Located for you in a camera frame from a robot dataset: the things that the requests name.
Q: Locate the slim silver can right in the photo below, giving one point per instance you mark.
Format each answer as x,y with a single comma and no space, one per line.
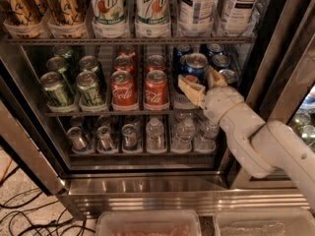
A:
129,135

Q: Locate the green can front right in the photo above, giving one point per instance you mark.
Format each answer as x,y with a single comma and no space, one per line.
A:
90,89

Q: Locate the Coca-Cola can back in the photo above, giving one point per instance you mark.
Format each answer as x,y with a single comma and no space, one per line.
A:
127,50

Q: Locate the La Croix can far left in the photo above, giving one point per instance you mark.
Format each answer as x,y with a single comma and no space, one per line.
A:
23,12

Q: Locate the water bottle left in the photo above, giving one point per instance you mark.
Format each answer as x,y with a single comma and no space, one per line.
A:
155,135

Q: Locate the coca-cola can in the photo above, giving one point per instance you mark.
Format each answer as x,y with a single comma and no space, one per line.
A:
155,62
127,50
123,89
124,63
155,88

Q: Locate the Coca-Cola can front left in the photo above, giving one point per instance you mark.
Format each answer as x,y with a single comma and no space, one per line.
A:
123,89

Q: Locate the Coca-Cola can middle right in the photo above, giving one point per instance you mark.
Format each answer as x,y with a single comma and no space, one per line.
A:
155,62

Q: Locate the clear plastic bin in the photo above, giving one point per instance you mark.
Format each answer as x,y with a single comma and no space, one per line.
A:
290,221
149,223

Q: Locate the la croix can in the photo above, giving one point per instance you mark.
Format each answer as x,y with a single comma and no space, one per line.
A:
67,12
23,12

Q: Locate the green can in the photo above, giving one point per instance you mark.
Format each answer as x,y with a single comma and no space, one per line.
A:
57,91
90,89
60,65
66,52
90,63

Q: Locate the green can back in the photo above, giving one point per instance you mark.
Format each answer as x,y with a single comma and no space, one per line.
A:
66,52

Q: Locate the green can middle left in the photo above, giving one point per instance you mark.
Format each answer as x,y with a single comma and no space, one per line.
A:
60,65

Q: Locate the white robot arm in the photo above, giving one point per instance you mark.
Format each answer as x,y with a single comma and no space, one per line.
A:
260,147

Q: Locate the Coca-Cola can front right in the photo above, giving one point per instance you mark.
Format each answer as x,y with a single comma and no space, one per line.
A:
155,88

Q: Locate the Teas Tea bottle right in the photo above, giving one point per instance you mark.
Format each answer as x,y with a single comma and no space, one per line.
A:
235,14

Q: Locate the water bottle middle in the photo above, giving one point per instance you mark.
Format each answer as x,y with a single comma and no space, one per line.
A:
183,135

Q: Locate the Coca-Cola can middle left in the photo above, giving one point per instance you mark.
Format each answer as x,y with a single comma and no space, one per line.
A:
124,63

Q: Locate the slim silver can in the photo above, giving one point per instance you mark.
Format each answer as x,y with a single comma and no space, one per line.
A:
76,137
105,141
129,135

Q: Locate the slim silver can left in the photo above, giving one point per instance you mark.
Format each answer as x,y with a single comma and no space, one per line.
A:
76,137

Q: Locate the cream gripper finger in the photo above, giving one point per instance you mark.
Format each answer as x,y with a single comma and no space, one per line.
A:
194,92
215,79

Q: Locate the green can middle right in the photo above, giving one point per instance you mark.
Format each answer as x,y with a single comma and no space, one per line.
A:
90,63

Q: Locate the water bottle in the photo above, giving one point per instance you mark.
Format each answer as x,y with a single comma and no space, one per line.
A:
155,135
183,135
205,140

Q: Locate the green can front left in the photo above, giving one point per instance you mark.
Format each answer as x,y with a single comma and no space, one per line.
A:
57,91

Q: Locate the clear plastic bin right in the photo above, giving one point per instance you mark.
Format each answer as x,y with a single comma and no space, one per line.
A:
290,221

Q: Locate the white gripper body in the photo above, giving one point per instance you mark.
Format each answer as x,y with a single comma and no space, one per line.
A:
221,102

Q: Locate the Teas Tea bottle left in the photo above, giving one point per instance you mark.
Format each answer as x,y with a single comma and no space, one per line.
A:
195,11

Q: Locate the water bottle right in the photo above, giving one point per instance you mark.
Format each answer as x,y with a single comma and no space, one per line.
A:
205,140

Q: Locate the stainless steel fridge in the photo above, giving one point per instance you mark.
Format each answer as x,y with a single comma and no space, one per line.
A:
92,181

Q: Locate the clear plastic bin left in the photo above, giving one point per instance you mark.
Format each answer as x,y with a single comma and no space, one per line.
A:
149,223

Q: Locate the slim silver can middle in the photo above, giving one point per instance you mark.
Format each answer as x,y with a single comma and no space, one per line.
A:
105,141

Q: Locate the glass fridge door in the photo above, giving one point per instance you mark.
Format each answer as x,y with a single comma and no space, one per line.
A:
279,70

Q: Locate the teas tea bottle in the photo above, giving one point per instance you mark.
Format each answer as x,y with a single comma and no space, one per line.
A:
195,11
235,14

